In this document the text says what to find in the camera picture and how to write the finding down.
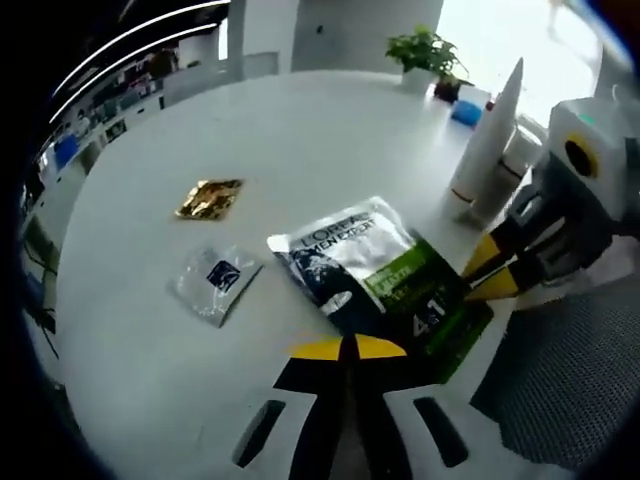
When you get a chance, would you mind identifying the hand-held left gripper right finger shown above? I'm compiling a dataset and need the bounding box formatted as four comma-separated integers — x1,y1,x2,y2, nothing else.
354,333,506,480

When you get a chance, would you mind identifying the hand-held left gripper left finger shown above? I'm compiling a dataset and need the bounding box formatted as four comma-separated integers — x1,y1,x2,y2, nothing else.
209,335,360,480

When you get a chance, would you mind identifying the white skincare bottle red collar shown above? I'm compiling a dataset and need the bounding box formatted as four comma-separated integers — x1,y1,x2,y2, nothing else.
468,113,549,227

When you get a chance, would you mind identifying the white skincare tube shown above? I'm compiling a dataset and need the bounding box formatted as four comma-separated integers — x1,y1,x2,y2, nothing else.
448,56,525,204

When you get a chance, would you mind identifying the clear plastic sachet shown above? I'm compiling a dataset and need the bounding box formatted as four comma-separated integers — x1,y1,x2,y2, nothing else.
167,243,265,330

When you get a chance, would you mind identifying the silver green skincare sachet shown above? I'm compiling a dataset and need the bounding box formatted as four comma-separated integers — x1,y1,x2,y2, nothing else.
266,195,496,386

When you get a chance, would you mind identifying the gold skincare sachet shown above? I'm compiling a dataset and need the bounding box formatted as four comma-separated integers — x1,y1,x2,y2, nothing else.
173,178,245,221

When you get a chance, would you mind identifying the blue storage bin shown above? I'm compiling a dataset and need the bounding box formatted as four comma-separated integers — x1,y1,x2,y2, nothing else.
53,137,81,169

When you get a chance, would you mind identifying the blue tissue pack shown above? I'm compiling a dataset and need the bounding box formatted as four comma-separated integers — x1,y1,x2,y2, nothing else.
449,98,484,125

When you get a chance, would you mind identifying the grey mesh office chair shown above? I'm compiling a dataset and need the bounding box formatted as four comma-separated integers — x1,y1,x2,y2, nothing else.
469,284,640,474

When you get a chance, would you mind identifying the small plant in red pot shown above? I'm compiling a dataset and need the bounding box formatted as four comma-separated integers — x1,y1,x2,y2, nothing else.
432,54,466,104

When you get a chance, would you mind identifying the green plant in white pot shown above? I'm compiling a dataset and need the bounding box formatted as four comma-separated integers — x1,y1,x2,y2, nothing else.
384,24,471,94

